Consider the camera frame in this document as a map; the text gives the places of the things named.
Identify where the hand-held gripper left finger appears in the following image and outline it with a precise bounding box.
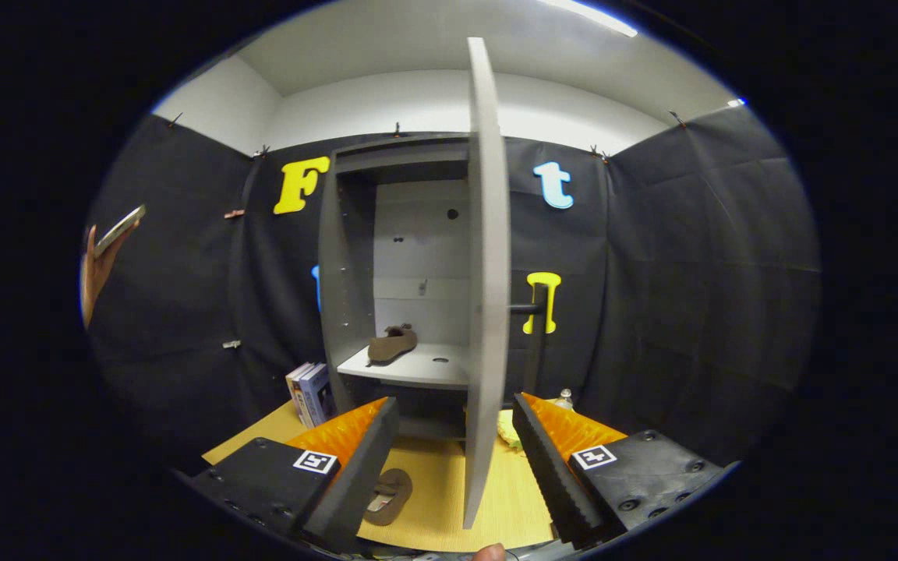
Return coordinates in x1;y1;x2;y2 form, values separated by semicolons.
188;396;401;554

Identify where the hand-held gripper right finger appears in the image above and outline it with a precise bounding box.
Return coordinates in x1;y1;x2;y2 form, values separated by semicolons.
511;392;738;546

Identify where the brown shoe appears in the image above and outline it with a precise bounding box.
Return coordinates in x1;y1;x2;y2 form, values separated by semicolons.
366;323;419;367
363;467;414;527

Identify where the grey shoe cabinet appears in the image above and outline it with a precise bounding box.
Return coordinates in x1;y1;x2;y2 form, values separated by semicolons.
318;132;472;442

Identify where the beige shoe cabinet door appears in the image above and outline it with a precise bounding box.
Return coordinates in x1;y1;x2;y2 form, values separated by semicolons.
461;37;551;531

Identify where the silver smartphone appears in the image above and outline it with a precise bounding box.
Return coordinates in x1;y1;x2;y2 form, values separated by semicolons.
93;204;147;258

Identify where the yellow cloth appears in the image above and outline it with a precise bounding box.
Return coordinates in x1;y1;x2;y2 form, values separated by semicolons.
497;408;529;450

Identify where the blue book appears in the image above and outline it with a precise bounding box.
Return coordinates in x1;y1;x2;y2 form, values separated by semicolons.
301;364;335;429

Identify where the black backdrop cloth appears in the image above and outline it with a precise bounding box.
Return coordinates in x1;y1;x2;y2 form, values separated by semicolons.
84;105;822;468

